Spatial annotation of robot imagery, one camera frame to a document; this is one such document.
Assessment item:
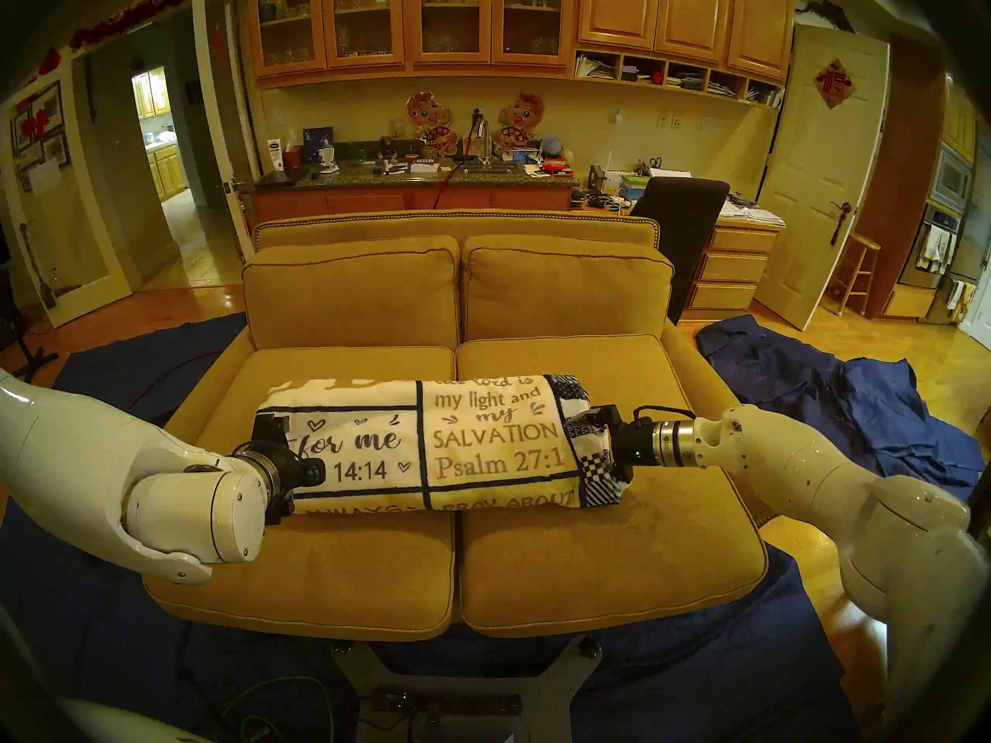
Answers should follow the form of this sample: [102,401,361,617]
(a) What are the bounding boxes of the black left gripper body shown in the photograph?
[235,414,307,526]

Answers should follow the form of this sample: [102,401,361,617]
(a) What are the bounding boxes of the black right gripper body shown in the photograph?
[592,405,659,483]

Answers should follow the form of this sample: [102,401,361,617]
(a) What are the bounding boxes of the printed scripture fleece blanket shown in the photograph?
[255,374,632,512]

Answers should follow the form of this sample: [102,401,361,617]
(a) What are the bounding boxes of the mustard sofa seat cushion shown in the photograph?
[143,347,459,642]
[457,335,769,638]

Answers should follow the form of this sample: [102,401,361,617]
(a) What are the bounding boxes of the mustard sofa back cushion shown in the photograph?
[242,236,461,351]
[462,235,674,344]

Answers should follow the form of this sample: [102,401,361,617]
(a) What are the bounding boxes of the crumpled navy cloth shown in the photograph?
[697,313,986,502]

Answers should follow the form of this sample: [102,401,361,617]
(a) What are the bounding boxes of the wooden desk with drawers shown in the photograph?
[681,207,787,320]

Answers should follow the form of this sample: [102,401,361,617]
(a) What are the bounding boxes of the dark office chair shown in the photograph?
[631,176,731,324]

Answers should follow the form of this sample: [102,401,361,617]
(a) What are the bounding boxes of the large navy floor cloth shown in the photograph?
[0,312,845,743]

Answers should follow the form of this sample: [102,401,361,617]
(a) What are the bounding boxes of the mustard fabric loveseat sofa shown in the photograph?
[143,210,802,642]

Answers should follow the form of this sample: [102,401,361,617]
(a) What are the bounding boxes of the black floor stand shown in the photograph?
[0,269,59,386]

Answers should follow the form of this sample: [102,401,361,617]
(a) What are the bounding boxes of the granite top counter cabinet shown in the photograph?
[242,161,580,224]

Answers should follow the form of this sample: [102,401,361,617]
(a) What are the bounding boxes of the white glass french door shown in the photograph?
[0,53,132,328]

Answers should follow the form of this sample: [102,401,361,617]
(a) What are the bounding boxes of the black power strip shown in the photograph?
[372,691,523,717]

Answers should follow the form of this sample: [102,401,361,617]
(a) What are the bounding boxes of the wooden stool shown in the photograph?
[822,233,882,317]

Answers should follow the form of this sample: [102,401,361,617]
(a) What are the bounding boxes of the white panel door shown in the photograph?
[755,26,891,332]

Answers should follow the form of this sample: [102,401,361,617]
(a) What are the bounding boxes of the wooden cubby shelf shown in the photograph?
[574,49,787,109]

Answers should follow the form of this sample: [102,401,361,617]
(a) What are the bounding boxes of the red diamond door ornament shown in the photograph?
[814,59,857,110]

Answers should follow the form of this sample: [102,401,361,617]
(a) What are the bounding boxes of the red garland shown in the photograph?
[70,0,193,50]

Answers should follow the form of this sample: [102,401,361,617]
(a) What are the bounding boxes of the thin red cable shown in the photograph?
[128,349,225,409]

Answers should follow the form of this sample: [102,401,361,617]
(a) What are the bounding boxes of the thin green cable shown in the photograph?
[221,676,335,743]

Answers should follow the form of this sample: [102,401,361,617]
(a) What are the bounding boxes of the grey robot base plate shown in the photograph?
[333,633,603,743]

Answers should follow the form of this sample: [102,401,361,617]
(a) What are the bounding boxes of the cartoon pig wall decoration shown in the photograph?
[406,91,458,158]
[494,93,546,152]

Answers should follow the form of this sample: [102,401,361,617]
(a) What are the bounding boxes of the steel wall oven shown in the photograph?
[917,144,975,289]

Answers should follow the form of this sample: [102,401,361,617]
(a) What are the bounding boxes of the wooden wall cabinets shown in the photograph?
[246,0,797,84]

